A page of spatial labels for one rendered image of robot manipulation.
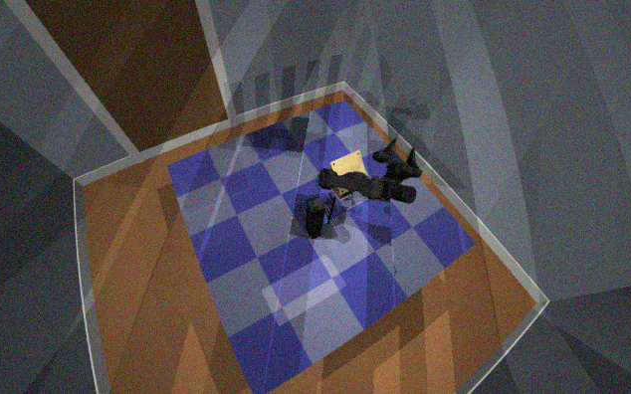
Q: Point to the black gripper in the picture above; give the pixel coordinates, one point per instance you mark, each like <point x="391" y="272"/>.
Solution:
<point x="384" y="157"/>

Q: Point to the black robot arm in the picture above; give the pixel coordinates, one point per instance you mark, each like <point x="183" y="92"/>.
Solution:
<point x="374" y="188"/>

